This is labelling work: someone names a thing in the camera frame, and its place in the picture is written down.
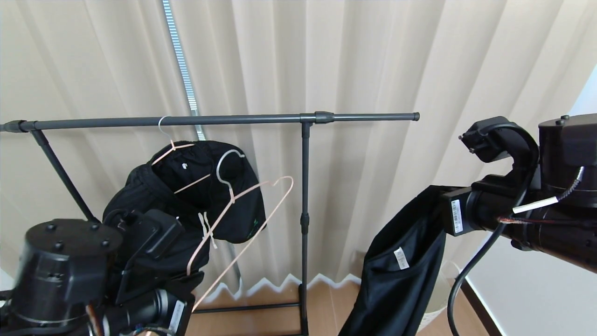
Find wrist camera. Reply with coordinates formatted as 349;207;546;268
458;116;541;196
112;209;185;305

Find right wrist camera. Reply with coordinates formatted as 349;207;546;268
458;116;541;196

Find white laundry basket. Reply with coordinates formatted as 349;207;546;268
417;261;462;333

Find black clothes rack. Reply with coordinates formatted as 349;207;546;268
0;111;420;336

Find pink clothes hanger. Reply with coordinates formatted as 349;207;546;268
151;116;213;195
186;149;295;313

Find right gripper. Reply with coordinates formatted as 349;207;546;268
441;187;597;273

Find beige curtain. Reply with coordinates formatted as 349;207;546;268
0;0;597;299

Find black shorts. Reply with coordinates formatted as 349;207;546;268
103;140;267;291

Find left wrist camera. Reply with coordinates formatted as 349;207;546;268
112;209;185;305

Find window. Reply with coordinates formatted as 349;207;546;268
161;0;244;299

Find black cable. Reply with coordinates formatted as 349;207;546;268
447;187;532;336

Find black t-shirt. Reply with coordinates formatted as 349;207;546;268
338;184;467;336

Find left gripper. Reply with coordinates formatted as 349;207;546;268
100;288;195;336

